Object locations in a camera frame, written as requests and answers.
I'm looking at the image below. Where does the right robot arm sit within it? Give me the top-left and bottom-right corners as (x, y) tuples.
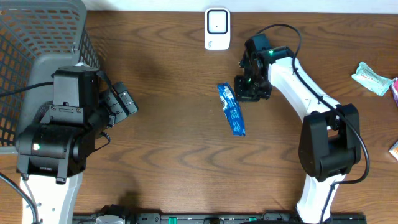
(234, 45), (362, 223)

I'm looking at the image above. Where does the white barcode scanner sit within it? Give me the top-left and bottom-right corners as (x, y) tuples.
(204, 7), (231, 50)

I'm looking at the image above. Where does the blue Oreo cookie pack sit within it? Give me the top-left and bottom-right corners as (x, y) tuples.
(217, 83), (246, 136)

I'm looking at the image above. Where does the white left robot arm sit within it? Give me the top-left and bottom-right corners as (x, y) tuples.
(16, 65), (138, 223)

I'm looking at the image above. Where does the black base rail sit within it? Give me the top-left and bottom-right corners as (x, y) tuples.
(72, 212), (368, 224)

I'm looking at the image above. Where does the red purple snack bag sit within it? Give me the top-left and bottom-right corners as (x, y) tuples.
(390, 77), (398, 106)

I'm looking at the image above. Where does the mint green snack packet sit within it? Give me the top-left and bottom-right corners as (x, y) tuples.
(351, 62), (393, 96)

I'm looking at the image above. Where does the small orange snack box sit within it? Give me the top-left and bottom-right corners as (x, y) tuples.
(388, 142), (398, 161)

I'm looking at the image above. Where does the grey plastic mesh basket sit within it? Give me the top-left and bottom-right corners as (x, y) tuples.
(1, 0), (100, 155)

